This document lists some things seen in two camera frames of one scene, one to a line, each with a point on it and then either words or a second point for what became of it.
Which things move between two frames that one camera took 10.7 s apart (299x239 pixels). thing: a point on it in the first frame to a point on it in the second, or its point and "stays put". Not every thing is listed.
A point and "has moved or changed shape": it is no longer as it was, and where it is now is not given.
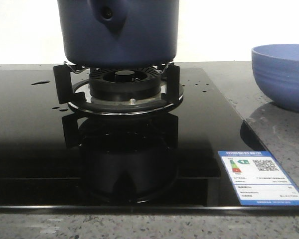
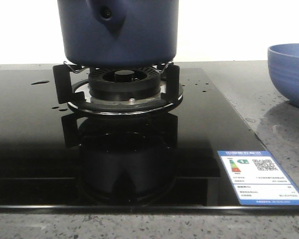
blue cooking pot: [118, 34] stays put
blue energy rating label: [258, 179] stays put
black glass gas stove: [45, 159] stays put
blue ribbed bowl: [281, 71] has moved or changed shape
